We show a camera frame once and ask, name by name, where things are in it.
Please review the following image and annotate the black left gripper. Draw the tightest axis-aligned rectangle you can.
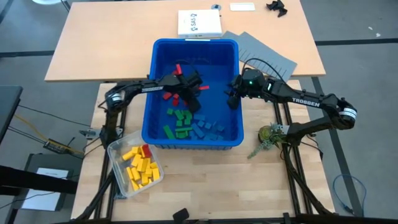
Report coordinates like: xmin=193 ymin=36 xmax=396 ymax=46
xmin=169 ymin=63 xmax=205 ymax=114

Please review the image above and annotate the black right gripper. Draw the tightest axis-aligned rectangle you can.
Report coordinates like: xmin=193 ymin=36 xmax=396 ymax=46
xmin=224 ymin=68 xmax=268 ymax=110

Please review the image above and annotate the large blue plastic bin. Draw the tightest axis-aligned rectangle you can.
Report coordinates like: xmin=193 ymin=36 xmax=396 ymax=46
xmin=141 ymin=38 xmax=245 ymax=151

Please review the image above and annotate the clear plastic block box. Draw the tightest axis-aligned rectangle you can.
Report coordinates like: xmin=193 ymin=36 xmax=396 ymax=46
xmin=107 ymin=129 xmax=165 ymax=199

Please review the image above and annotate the artificial succulent in black pot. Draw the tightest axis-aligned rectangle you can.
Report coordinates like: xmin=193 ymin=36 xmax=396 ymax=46
xmin=247 ymin=123 xmax=287 ymax=159

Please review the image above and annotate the white rectangular block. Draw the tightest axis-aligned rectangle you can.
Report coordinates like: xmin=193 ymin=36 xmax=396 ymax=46
xmin=229 ymin=2 xmax=256 ymax=12

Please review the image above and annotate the black plastic clamp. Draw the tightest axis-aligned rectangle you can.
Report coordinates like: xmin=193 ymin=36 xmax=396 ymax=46
xmin=266 ymin=0 xmax=289 ymax=18

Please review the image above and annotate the grey spring clamp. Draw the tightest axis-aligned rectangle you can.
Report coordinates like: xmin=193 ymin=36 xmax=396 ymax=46
xmin=79 ymin=129 xmax=102 ymax=140

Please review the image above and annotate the small black electronics board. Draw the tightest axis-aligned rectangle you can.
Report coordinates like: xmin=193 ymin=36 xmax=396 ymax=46
xmin=43 ymin=139 xmax=74 ymax=155

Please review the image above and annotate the black flat case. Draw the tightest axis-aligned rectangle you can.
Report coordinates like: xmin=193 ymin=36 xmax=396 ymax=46
xmin=14 ymin=152 xmax=78 ymax=212

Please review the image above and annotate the white paper sheet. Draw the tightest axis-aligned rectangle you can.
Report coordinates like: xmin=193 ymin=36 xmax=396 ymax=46
xmin=21 ymin=167 xmax=70 ymax=212

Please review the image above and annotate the dark flat screen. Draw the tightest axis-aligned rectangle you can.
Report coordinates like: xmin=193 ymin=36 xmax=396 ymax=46
xmin=0 ymin=85 xmax=24 ymax=146

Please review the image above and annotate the blue cable loop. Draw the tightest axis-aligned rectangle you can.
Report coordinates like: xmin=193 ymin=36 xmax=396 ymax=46
xmin=331 ymin=173 xmax=368 ymax=216

